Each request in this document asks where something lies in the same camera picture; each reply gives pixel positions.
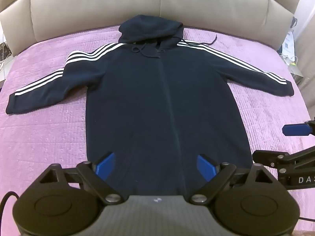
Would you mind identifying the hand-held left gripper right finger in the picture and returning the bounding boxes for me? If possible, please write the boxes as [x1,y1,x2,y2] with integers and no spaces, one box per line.
[191,154,277,204]

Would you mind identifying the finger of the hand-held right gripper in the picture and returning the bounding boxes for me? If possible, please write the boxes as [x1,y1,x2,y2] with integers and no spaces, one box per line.
[253,146,315,175]
[282,120,315,136]

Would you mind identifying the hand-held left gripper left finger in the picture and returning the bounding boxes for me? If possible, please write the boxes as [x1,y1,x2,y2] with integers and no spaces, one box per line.
[39,152,120,204]

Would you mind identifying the navy hoodie with white stripes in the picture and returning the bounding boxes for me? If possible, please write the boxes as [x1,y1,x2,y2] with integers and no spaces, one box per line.
[6,15,295,197]

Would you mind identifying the grey nightstand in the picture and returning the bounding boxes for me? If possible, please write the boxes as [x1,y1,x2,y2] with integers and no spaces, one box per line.
[290,64,304,85]
[0,42,14,81]

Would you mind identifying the pink quilted blanket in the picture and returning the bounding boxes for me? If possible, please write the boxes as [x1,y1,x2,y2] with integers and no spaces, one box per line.
[0,25,315,236]

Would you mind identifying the white paper card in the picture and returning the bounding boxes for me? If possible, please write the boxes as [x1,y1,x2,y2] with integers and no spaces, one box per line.
[283,31,296,54]

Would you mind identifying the beige leather headboard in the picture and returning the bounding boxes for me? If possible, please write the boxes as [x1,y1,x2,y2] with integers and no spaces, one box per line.
[0,0,310,57]

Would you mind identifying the white cable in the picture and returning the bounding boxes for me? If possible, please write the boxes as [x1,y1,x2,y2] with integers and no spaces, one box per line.
[282,54,299,67]

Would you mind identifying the black cable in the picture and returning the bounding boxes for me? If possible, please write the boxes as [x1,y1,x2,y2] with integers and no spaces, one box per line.
[0,191,19,236]

